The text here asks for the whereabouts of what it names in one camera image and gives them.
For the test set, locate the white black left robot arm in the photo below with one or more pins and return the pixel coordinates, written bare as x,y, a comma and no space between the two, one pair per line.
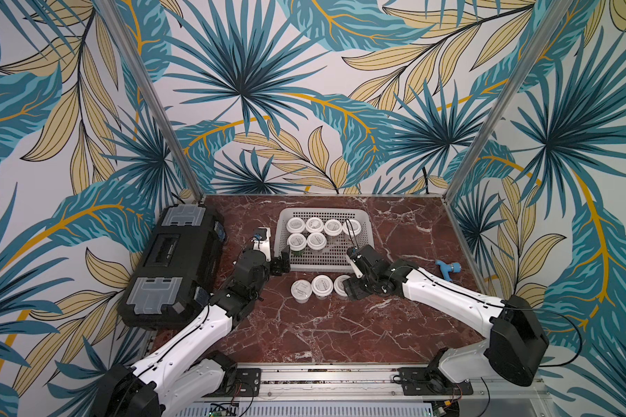
181,371

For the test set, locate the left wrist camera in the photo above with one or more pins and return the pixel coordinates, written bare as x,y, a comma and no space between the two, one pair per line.
261,241

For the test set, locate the aluminium frame post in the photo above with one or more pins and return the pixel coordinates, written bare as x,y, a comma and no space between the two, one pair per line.
524,65
122,37

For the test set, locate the blue plastic faucet toy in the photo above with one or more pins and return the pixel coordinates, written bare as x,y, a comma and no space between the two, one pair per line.
447,269

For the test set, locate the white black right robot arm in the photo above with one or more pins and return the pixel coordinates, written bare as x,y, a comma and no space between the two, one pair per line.
514,342

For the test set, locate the white plastic perforated basket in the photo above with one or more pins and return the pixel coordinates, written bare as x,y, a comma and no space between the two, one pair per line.
331,258

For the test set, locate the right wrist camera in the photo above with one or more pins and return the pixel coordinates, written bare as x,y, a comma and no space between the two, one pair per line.
363,260

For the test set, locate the black plastic toolbox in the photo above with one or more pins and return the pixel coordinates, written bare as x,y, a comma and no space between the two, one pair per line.
176,274

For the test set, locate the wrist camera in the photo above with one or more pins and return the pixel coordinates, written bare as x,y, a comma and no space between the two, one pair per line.
363,260
261,241

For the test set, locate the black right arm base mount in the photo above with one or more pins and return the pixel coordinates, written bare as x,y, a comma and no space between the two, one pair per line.
420,381

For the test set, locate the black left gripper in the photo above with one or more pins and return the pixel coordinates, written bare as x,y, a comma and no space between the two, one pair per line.
285,266

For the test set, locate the left aluminium frame post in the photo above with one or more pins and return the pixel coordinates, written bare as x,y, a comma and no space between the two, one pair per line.
122,37

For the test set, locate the right aluminium frame post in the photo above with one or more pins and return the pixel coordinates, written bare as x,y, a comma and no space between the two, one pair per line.
524,65

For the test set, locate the foil topped yogurt cup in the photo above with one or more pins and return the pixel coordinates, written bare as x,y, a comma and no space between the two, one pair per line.
301,291

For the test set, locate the white lidded yogurt cup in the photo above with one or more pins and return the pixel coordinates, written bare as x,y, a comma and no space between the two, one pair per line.
315,225
339,285
317,241
333,228
296,225
352,228
322,286
297,243

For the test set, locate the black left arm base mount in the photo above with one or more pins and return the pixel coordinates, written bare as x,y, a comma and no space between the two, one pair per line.
243,382

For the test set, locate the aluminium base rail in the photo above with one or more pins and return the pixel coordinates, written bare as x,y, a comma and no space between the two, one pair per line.
365,382

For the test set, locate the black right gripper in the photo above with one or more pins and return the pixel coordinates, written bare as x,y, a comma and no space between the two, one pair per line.
359,281

